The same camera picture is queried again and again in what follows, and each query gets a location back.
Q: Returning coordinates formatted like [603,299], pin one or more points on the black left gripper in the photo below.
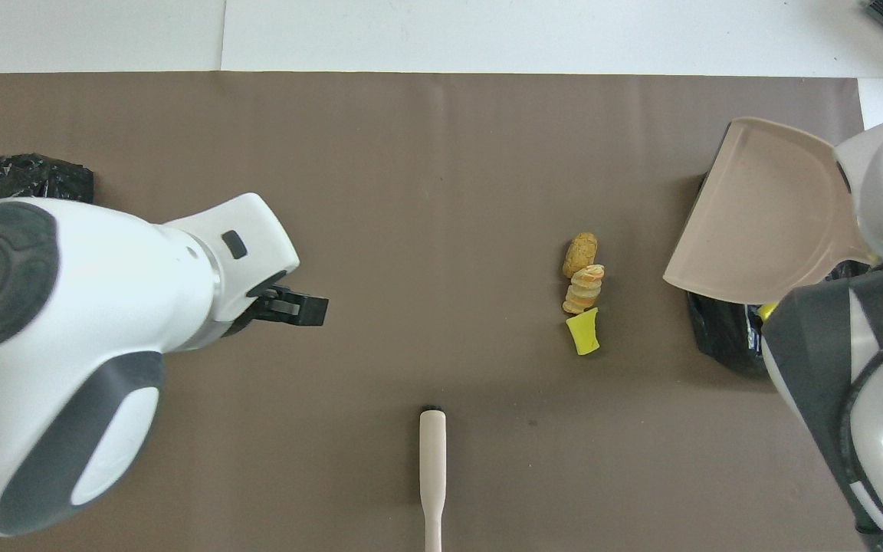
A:
[269,310]

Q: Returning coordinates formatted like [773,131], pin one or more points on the beige hand brush black bristles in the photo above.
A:
[433,460]

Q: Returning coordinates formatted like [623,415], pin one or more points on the plain yellow sponge piece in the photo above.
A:
[583,333]

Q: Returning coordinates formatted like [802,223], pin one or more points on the small toy croissant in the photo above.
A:
[584,290]

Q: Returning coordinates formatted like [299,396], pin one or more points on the brown toy bread roll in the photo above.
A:
[579,251]

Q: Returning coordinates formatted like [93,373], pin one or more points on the pale pink plastic dustpan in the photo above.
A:
[771,215]

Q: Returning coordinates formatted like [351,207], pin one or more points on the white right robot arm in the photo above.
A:
[817,360]

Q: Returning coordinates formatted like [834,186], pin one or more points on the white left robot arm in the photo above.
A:
[104,307]

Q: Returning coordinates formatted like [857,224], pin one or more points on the black trash bag pink bin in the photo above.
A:
[20,178]

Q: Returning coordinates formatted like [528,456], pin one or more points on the black trash bag lined bin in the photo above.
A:
[725,337]

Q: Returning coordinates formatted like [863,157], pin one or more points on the brown paper table mat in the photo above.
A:
[441,153]

